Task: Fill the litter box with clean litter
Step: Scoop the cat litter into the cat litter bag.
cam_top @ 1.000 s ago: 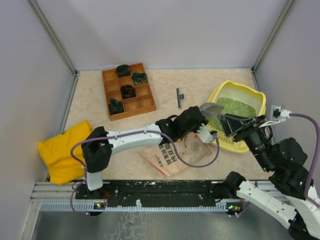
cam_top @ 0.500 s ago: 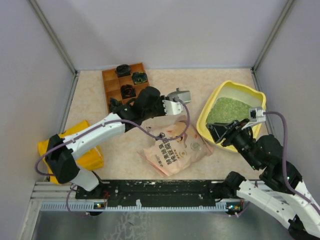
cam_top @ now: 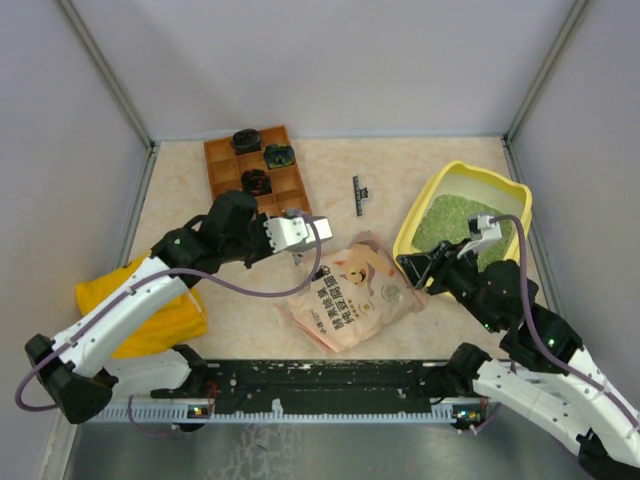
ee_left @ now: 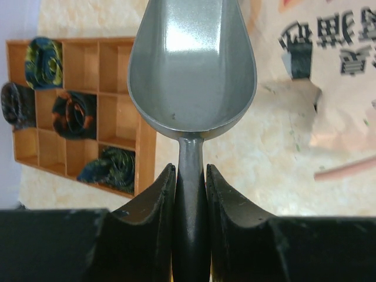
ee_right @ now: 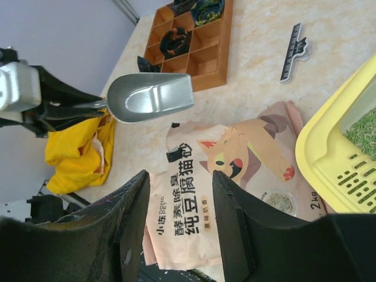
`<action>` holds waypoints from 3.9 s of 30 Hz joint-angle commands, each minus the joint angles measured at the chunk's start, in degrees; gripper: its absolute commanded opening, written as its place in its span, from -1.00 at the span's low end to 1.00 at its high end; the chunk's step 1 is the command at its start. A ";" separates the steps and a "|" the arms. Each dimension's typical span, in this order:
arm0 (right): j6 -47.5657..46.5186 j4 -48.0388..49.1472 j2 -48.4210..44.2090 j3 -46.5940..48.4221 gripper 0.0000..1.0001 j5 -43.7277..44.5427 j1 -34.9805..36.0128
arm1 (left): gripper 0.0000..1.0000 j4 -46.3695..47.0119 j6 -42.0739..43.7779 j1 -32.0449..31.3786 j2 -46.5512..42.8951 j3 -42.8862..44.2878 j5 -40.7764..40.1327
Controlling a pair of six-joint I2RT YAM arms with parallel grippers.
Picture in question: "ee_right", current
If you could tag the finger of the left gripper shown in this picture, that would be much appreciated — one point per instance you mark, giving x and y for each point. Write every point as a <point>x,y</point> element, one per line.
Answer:
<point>57,119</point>
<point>56,91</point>

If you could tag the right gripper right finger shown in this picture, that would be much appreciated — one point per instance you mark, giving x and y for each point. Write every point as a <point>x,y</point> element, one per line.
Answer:
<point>261,243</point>

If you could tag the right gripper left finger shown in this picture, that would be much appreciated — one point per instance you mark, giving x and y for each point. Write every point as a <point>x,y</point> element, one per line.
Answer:
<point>101,242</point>

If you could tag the silver metal scoop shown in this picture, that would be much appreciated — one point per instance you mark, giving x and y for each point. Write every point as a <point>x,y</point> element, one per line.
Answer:
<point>140,97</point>

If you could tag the black bag sealing clip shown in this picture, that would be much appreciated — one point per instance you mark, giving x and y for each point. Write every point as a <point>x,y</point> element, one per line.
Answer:
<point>299,49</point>

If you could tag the yellow litter box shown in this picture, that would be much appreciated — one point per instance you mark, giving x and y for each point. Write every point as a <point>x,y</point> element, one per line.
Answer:
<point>338,171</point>

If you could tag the green cat litter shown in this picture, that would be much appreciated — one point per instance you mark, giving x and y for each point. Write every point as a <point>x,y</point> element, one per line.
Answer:
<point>362,134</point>

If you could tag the yellow cloth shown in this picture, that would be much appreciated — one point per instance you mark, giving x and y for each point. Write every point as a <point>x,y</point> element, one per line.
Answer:
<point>81,154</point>

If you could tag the dark rolled item lower left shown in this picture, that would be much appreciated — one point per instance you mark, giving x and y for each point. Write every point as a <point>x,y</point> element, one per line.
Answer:
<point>145,66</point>

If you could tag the black orange rolled item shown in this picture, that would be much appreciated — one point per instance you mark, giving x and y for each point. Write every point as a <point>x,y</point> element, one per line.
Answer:
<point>175,42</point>

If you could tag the black rolled item top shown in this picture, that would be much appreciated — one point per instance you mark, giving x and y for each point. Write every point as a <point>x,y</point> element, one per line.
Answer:
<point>181,6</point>

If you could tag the wooden compartment tray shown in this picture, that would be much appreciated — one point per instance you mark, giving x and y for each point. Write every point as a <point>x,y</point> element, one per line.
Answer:
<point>208,56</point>

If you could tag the black green rolled item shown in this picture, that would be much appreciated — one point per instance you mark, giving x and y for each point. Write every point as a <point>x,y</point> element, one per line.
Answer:
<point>207,11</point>

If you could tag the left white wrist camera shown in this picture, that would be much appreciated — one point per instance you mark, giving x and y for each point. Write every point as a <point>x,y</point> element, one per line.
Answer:
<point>20,90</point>

